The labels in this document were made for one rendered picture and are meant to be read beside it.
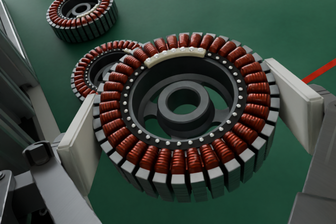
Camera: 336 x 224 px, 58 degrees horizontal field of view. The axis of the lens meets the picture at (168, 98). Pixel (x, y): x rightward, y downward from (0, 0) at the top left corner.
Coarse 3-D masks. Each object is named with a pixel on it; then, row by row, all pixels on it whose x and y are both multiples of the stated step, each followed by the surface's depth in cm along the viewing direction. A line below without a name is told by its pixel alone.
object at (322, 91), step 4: (308, 84) 17; (312, 84) 17; (312, 88) 16; (316, 88) 16; (320, 88) 16; (324, 88) 16; (320, 92) 16; (324, 92) 15; (328, 92) 15; (324, 96) 15; (328, 96) 15; (332, 96) 15; (324, 100) 15; (328, 100) 15; (324, 104) 14; (324, 108) 14; (324, 112) 14
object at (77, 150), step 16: (80, 112) 18; (80, 128) 16; (64, 144) 14; (80, 144) 15; (96, 144) 18; (64, 160) 14; (80, 160) 15; (96, 160) 17; (80, 176) 15; (80, 192) 15
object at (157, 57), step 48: (144, 48) 21; (192, 48) 20; (240, 48) 19; (96, 96) 19; (144, 96) 21; (192, 96) 20; (240, 96) 17; (144, 144) 16; (192, 144) 16; (240, 144) 15
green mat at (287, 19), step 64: (128, 0) 53; (192, 0) 50; (256, 0) 48; (320, 0) 45; (64, 64) 46; (320, 64) 38; (64, 128) 38; (128, 192) 32; (192, 192) 31; (256, 192) 30
